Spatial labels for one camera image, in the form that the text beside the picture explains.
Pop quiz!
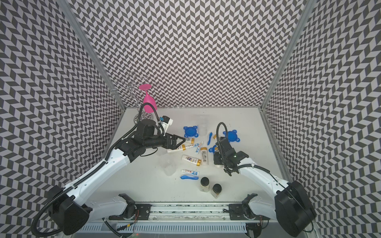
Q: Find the pink plastic wine glass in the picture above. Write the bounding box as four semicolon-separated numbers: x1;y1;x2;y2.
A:
139;84;157;114

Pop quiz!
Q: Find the aluminium right corner post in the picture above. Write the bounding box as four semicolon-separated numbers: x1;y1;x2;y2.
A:
261;0;317;111

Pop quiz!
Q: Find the black cap jar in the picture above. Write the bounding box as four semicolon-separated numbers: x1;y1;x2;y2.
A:
210;183;222;199
199;177;210;192

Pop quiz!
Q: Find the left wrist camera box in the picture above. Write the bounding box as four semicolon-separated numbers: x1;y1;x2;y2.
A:
159;116;173;131

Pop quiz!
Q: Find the white tube gold cap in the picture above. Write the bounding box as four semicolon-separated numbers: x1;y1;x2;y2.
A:
182;155;201;166
185;137;195;144
167;144;187;153
200;147;208;166

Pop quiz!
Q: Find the blue toothbrush case back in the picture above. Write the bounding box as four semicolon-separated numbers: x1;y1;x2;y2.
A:
207;132;213;146

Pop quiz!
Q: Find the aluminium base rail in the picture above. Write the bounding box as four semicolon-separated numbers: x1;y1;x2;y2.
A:
74;202;313;236

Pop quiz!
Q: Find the blue lid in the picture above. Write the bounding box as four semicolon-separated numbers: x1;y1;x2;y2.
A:
208;145;218;154
183;126;199;138
223;130;241;142

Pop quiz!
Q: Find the black cap jar right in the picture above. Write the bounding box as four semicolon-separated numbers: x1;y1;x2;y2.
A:
210;183;222;199

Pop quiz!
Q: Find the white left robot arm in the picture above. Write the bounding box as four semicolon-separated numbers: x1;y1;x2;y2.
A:
47;133;186;235

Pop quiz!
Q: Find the white tube gold cap front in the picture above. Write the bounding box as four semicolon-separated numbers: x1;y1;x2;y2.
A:
182;155;201;166

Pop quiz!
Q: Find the tall clear container back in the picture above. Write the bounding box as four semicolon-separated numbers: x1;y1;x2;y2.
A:
196;115;209;136

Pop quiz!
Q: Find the black cap jar left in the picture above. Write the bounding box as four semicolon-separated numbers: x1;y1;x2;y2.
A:
199;177;210;192

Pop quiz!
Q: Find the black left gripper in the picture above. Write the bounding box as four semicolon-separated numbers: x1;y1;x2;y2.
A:
144;132;186;150

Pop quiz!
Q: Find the aluminium corner post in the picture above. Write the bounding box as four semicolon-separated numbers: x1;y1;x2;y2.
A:
56;0;127;111
261;0;317;111

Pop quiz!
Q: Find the aluminium left corner post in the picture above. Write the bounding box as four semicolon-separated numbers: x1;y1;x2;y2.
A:
56;0;127;111

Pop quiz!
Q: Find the white tube gold cap back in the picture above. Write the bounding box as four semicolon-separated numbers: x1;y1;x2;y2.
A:
185;137;195;144

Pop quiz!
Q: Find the small toothpaste tube front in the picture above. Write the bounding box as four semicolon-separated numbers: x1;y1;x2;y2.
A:
181;170;199;176

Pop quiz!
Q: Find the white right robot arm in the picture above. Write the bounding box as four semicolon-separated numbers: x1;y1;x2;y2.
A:
216;137;317;237

